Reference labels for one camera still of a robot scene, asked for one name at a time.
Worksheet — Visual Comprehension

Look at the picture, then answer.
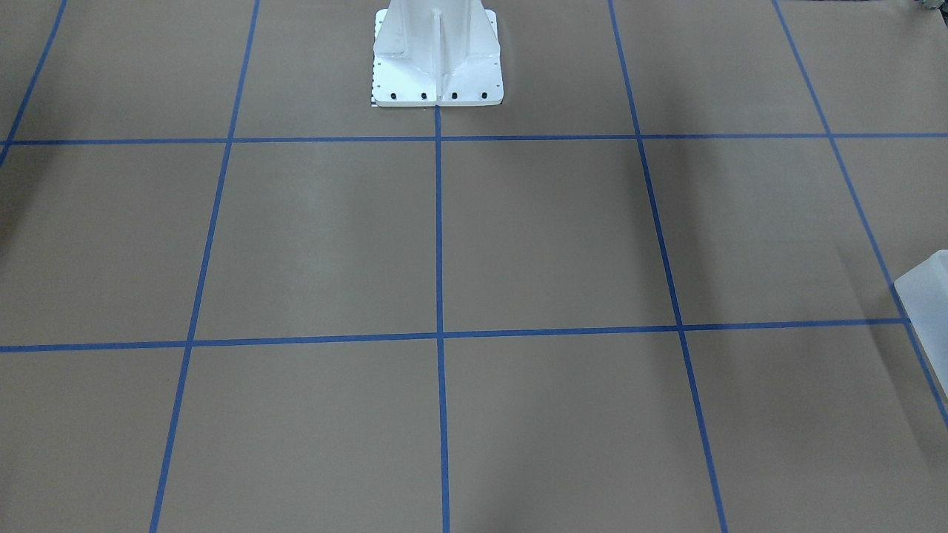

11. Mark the clear plastic storage box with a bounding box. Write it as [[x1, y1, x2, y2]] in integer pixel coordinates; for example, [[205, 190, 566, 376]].
[[895, 249, 947, 392]]

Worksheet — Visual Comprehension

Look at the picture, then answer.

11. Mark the white pedestal column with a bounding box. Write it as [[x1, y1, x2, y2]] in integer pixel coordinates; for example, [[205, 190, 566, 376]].
[[370, 1, 504, 107]]

